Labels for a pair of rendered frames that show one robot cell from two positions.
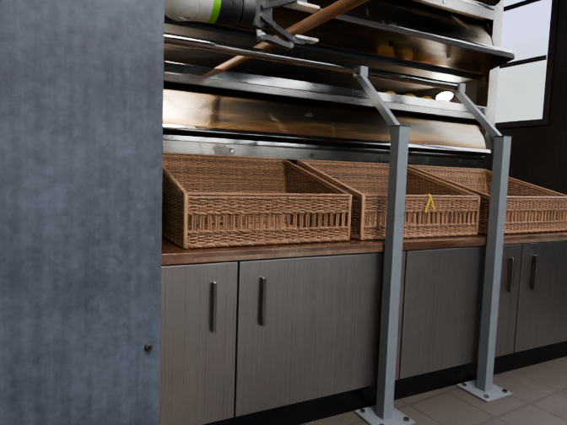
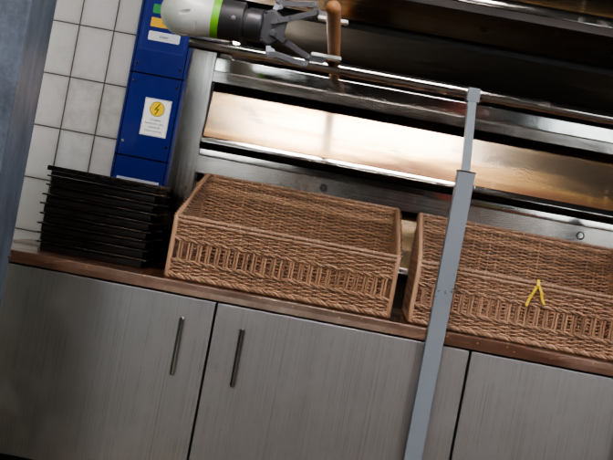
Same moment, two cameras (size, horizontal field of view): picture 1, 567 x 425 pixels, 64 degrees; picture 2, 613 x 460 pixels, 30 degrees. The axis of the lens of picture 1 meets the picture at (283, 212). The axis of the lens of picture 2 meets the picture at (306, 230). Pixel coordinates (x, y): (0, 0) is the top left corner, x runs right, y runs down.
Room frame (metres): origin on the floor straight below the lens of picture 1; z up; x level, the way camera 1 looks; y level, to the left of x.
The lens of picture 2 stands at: (-1.01, -1.37, 0.78)
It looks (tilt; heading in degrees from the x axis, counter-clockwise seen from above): 1 degrees down; 30
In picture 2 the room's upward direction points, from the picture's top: 11 degrees clockwise
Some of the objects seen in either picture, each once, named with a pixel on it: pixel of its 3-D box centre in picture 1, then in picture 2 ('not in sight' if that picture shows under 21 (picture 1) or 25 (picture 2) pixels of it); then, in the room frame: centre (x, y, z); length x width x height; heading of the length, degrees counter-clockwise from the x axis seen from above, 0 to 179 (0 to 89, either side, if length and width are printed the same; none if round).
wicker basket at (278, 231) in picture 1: (244, 194); (290, 239); (1.53, 0.13, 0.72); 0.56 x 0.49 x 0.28; 118
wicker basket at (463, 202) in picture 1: (383, 195); (519, 282); (1.81, -0.40, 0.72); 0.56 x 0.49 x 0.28; 117
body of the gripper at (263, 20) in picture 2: (254, 12); (265, 26); (1.17, 0.09, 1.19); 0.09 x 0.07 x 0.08; 118
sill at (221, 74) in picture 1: (343, 93); (529, 122); (2.06, -0.25, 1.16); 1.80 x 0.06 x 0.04; 117
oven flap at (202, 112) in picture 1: (345, 124); (521, 171); (2.04, -0.26, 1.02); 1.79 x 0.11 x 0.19; 117
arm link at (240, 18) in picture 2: (225, 6); (233, 21); (1.14, 0.16, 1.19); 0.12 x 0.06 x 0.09; 28
